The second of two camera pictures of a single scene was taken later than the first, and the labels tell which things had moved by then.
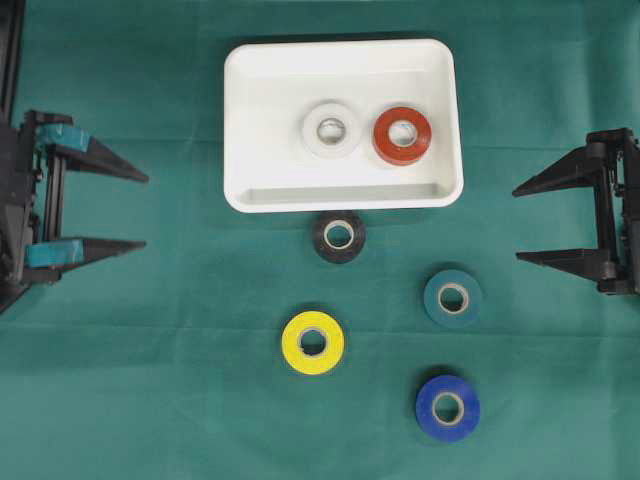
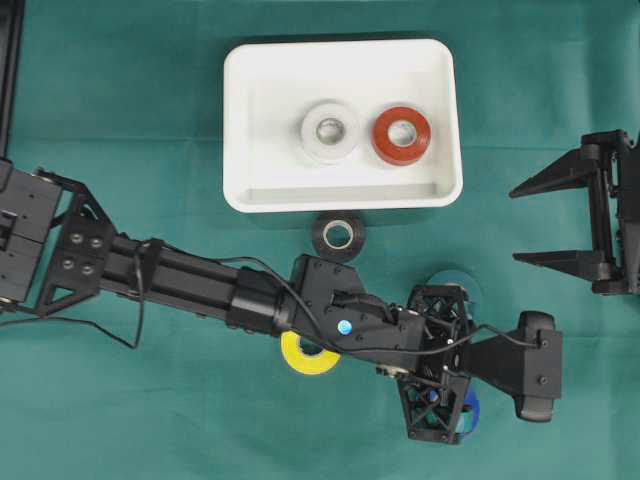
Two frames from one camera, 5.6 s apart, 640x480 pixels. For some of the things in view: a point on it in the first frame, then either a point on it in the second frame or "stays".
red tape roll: [402, 155] stays
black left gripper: [31, 253] -> [433, 395]
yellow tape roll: [292, 342] stays
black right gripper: [617, 210] stays
